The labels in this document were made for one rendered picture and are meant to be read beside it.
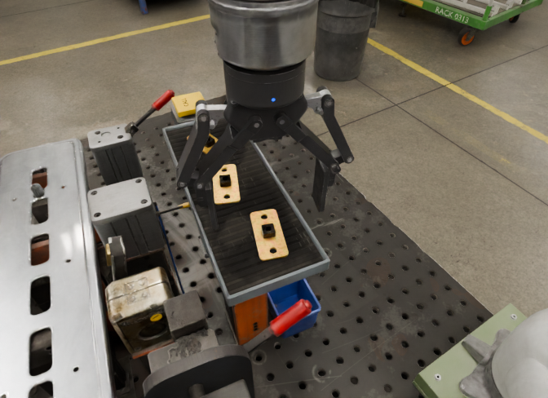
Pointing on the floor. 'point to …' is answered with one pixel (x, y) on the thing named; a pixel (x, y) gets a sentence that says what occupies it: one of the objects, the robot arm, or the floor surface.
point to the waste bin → (344, 30)
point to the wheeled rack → (491, 2)
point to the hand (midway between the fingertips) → (267, 205)
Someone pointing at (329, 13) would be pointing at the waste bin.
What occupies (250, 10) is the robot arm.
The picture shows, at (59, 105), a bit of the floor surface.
